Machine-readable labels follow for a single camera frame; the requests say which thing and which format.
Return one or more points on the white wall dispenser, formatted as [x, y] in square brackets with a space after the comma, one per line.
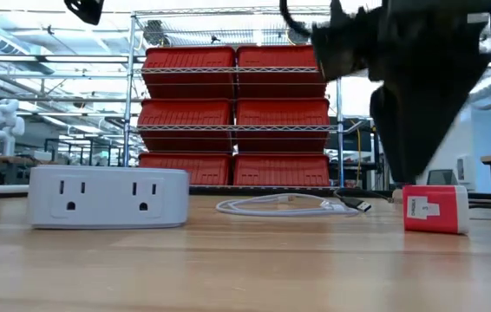
[464, 169]

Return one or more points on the black monitor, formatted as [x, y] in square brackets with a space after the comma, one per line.
[351, 138]

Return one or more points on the red plastic bin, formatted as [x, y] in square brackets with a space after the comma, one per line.
[185, 171]
[185, 115]
[280, 86]
[185, 86]
[280, 115]
[280, 171]

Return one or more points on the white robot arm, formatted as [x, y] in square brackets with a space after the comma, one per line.
[7, 115]

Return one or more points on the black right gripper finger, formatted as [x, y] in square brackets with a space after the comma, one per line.
[377, 117]
[423, 108]

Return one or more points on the dark grey chair back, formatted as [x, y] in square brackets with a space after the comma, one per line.
[443, 177]

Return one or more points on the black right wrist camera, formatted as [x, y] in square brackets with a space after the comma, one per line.
[345, 43]

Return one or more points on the rounded white power strip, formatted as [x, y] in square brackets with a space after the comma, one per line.
[106, 197]

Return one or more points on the red USB wall charger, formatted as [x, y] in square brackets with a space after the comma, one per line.
[436, 210]

